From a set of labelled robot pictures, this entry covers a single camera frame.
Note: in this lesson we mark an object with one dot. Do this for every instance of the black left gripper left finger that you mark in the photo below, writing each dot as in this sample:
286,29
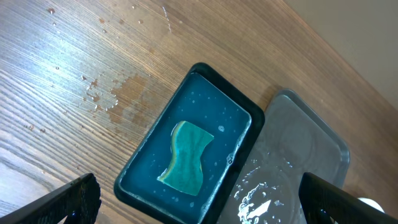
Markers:
75,202

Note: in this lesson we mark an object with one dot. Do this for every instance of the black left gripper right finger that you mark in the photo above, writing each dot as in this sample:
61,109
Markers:
322,202

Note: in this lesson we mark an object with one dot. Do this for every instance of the white plate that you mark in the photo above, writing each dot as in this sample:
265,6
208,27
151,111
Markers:
371,203

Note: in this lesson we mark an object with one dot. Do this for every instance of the green yellow scrub sponge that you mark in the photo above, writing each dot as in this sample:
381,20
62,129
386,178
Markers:
184,172

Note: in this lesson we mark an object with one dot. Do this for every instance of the large brown serving tray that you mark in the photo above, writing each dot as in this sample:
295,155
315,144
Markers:
293,140

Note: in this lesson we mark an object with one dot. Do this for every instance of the small black water tray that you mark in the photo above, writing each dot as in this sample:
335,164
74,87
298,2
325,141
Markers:
207,100

